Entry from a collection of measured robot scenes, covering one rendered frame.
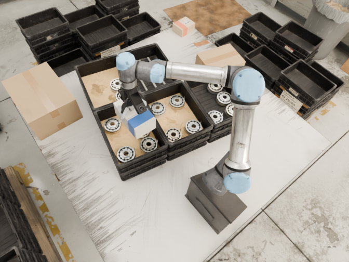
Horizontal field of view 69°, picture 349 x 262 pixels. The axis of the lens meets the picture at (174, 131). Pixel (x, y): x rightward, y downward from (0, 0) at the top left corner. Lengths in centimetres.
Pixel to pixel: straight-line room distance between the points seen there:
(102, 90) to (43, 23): 142
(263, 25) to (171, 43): 136
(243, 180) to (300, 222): 144
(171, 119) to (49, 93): 78
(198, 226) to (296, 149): 85
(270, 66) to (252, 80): 184
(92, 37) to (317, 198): 257
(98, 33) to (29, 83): 114
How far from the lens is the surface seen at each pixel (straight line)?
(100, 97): 176
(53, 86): 180
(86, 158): 168
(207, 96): 177
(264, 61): 286
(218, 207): 125
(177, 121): 161
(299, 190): 263
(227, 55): 204
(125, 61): 104
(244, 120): 105
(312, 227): 256
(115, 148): 153
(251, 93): 100
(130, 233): 149
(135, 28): 300
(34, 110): 172
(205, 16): 393
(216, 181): 130
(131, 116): 126
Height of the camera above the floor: 217
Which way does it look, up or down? 58 degrees down
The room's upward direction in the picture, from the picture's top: 7 degrees clockwise
